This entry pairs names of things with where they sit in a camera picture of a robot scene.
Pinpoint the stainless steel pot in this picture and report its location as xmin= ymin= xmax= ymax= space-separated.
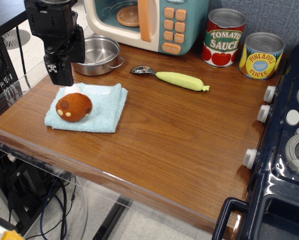
xmin=72 ymin=35 xmax=125 ymax=76

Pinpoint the toy microwave teal cream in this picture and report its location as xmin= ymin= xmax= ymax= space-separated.
xmin=83 ymin=0 xmax=209 ymax=56

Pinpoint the light blue folded towel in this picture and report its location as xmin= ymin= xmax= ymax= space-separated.
xmin=44 ymin=83 xmax=128 ymax=133

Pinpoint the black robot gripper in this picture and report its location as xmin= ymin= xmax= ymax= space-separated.
xmin=24 ymin=0 xmax=85 ymax=87

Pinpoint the black metal rack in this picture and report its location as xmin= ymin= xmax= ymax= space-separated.
xmin=0 ymin=10 xmax=65 ymax=235

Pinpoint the tomato sauce can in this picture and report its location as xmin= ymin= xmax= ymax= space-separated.
xmin=201 ymin=8 xmax=247 ymax=67

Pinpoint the pineapple slices can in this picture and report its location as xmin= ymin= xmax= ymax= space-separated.
xmin=239 ymin=32 xmax=286 ymax=80

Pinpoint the black table leg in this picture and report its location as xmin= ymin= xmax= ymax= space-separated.
xmin=92 ymin=203 xmax=126 ymax=240

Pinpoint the white stove knob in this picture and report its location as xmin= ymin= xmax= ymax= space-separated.
xmin=263 ymin=85 xmax=276 ymax=104
xmin=243 ymin=149 xmax=257 ymax=170
xmin=257 ymin=105 xmax=271 ymax=124

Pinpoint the brown plush mushroom toy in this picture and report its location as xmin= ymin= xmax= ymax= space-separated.
xmin=55 ymin=84 xmax=93 ymax=123

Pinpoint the blue cable under table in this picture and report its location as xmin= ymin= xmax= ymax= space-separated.
xmin=40 ymin=178 xmax=68 ymax=240

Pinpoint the dark blue toy stove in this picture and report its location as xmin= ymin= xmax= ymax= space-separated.
xmin=212 ymin=44 xmax=299 ymax=240

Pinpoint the spoon with green handle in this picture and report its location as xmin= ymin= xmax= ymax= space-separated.
xmin=130 ymin=65 xmax=210 ymax=92

